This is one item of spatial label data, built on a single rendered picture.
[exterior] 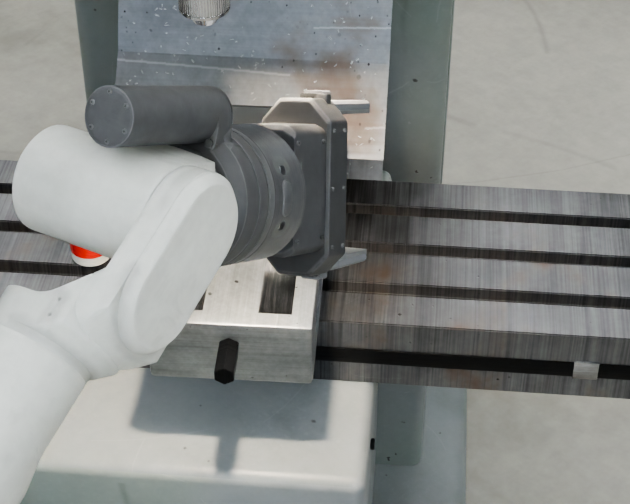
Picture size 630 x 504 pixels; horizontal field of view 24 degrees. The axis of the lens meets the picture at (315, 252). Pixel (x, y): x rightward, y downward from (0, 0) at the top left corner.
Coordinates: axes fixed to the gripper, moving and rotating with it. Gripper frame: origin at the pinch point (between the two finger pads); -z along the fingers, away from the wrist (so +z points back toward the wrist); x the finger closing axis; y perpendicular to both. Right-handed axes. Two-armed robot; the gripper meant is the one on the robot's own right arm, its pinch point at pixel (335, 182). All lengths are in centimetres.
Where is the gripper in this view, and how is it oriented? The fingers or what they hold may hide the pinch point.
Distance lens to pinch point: 102.9
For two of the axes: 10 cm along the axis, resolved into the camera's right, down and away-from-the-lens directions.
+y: -8.5, -0.8, 5.2
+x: 0.2, -9.9, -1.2
